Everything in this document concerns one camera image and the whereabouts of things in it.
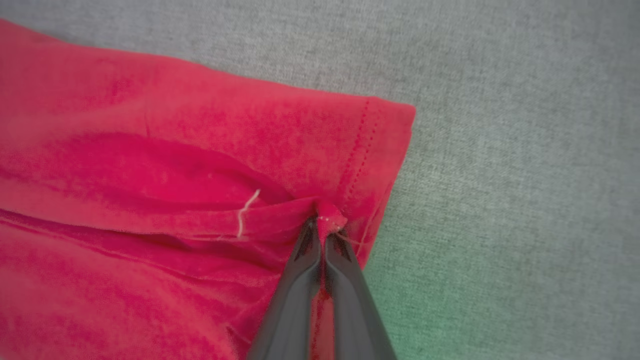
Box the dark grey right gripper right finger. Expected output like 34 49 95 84
324 231 399 360

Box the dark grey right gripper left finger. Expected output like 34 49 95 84
246 219 322 360

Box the red and white jersey shirt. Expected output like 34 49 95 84
0 19 417 360

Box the grey fabric sofa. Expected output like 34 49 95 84
0 0 640 360

